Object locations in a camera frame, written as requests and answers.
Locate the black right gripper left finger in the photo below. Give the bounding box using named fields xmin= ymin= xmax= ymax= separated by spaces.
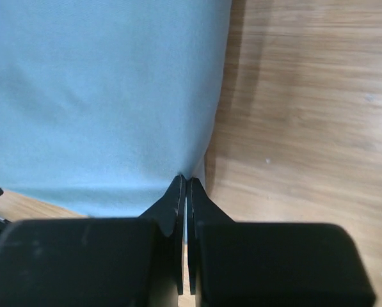
xmin=139 ymin=175 xmax=186 ymax=294

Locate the blue grey t shirt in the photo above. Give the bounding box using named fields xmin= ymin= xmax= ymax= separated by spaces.
xmin=0 ymin=1 xmax=232 ymax=217

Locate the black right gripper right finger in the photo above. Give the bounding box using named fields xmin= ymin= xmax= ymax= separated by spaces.
xmin=186 ymin=177 xmax=236 ymax=294

